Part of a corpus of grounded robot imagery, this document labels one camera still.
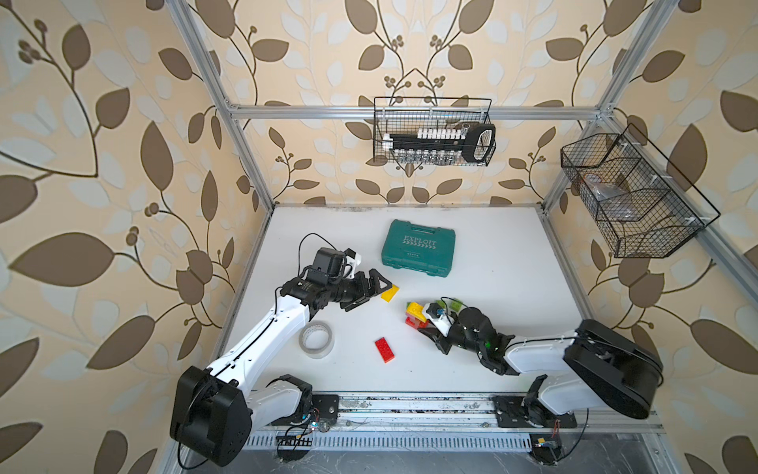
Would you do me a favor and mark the yellow lego brick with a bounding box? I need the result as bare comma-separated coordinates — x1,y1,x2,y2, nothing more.
406,302,428,325
381,286,400,302

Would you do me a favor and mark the right wire basket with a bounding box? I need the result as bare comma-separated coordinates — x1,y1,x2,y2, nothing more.
560,124,720,259

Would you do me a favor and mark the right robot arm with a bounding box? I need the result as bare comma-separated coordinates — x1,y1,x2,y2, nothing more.
406,298,663,428

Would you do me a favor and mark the green tool case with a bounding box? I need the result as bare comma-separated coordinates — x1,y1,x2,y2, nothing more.
381,219,456,278

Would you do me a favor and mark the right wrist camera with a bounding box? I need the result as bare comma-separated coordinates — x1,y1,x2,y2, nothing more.
424,302,453,337

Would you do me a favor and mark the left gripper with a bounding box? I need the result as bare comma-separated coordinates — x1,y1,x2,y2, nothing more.
324,267,391,307

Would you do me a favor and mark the red lego brick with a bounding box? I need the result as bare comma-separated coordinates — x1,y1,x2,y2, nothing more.
405,317,422,329
374,338,395,363

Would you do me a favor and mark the clear plastic bag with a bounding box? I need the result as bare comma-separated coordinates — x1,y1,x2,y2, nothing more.
584,173,638,221

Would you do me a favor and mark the back wire basket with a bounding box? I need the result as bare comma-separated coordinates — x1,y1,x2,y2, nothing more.
372,96,497,167

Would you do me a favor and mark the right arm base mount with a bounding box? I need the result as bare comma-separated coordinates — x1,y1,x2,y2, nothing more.
492,395,578,430

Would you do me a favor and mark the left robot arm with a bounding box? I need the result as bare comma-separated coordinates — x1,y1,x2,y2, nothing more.
170,247,393,467

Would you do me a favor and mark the wire basket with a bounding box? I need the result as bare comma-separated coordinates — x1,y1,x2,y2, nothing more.
560,124,720,259
372,96,497,167

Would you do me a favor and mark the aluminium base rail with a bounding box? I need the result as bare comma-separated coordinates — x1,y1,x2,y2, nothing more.
236,390,664,434

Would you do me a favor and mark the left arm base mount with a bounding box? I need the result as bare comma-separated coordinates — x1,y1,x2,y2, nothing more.
270,393,340,428

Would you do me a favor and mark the clear tape roll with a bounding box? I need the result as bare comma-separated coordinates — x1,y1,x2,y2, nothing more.
298,321,335,359

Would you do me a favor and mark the black socket set rail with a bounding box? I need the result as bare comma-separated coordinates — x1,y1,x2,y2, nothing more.
380,124,497,166

